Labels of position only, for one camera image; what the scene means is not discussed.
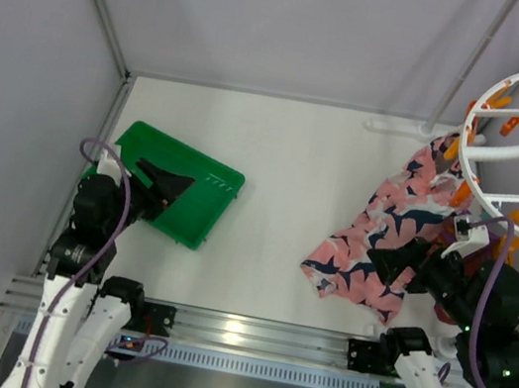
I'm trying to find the green plastic tray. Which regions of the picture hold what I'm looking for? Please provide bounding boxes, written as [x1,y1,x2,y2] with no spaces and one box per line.
[116,121,246,249]

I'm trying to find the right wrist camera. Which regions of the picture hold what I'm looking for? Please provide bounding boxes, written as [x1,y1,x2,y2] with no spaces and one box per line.
[446,215,490,257]

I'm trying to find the aluminium mounting rail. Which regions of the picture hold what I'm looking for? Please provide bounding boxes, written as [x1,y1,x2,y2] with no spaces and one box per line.
[0,272,478,388]

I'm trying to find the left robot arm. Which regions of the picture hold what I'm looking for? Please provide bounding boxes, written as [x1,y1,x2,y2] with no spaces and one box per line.
[2,145,194,388]

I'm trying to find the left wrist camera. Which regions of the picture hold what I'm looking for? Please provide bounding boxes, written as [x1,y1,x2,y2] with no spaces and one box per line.
[95,144,125,185]

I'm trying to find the pink shark print shorts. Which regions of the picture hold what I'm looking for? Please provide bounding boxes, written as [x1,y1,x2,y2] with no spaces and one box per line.
[300,132,471,326]

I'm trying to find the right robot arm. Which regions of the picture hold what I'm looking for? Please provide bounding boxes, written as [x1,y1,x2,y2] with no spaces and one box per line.
[367,238,519,388]

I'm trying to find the metal hanger stand pole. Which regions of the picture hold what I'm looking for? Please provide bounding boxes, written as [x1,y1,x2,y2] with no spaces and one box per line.
[419,0,518,137]

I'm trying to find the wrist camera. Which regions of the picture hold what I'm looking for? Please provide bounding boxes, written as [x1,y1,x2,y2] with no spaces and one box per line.
[446,215,490,257]
[95,144,125,185]

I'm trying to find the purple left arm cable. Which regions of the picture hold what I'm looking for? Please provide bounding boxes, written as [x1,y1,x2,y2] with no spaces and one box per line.
[19,133,202,388]

